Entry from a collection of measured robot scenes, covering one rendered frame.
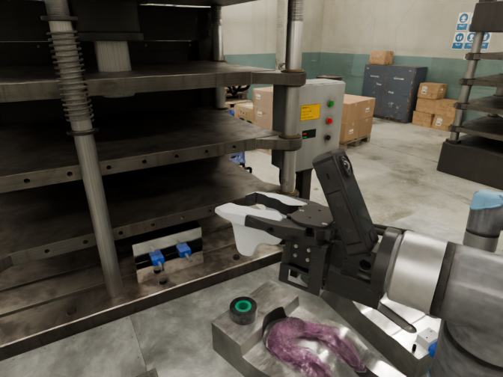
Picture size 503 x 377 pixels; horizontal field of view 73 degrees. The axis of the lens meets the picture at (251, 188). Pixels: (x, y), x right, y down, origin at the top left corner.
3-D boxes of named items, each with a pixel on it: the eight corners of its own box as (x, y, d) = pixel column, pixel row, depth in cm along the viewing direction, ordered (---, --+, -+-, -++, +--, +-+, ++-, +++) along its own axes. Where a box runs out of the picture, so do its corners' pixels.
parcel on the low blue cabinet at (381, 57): (393, 64, 737) (395, 50, 725) (383, 65, 719) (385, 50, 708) (376, 63, 768) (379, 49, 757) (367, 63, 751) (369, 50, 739)
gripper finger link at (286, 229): (240, 231, 38) (319, 247, 36) (241, 218, 38) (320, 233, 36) (252, 217, 43) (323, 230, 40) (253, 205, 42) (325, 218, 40)
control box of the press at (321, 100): (323, 325, 214) (351, 82, 154) (283, 345, 200) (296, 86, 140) (302, 304, 231) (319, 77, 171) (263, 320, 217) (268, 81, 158)
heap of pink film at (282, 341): (370, 364, 90) (375, 342, 87) (336, 414, 79) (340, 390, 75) (293, 314, 107) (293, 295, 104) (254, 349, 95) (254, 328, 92)
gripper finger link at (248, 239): (204, 252, 42) (277, 268, 40) (206, 207, 40) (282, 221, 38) (215, 241, 45) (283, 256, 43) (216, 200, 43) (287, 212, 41)
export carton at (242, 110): (272, 129, 617) (272, 106, 601) (251, 132, 594) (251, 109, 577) (252, 122, 664) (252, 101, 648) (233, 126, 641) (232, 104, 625)
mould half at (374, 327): (468, 343, 104) (480, 310, 98) (412, 383, 92) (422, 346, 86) (349, 259, 143) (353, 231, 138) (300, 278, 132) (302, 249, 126)
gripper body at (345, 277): (272, 279, 40) (374, 321, 34) (278, 212, 38) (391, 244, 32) (299, 255, 47) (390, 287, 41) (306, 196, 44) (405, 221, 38)
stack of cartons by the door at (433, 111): (460, 130, 665) (471, 86, 631) (451, 132, 648) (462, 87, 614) (419, 122, 729) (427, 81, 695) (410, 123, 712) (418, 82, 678)
